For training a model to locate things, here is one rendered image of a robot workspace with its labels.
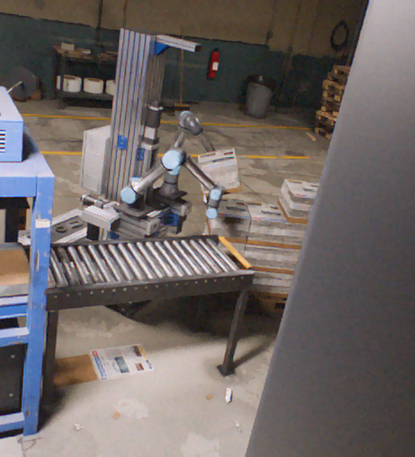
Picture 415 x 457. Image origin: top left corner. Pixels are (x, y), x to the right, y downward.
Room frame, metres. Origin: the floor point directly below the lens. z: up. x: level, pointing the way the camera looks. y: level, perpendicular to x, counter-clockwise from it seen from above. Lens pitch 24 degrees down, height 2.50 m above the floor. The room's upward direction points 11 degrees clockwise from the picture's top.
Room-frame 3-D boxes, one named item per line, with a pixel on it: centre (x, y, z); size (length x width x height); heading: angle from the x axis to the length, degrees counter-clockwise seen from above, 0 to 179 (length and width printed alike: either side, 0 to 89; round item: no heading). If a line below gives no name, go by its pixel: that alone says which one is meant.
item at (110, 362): (3.04, 0.38, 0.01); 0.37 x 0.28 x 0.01; 120
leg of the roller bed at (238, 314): (3.15, -0.34, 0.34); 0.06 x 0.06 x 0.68; 30
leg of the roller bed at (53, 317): (2.54, 0.73, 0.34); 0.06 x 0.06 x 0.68; 30
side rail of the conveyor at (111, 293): (2.83, 0.22, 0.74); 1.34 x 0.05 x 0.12; 120
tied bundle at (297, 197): (4.21, -0.74, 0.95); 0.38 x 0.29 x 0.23; 10
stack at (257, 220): (4.19, -0.60, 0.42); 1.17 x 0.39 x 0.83; 100
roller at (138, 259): (3.05, 0.35, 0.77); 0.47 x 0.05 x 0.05; 30
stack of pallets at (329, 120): (10.75, -2.47, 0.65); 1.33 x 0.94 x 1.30; 124
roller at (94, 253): (2.92, 0.57, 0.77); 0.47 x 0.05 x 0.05; 30
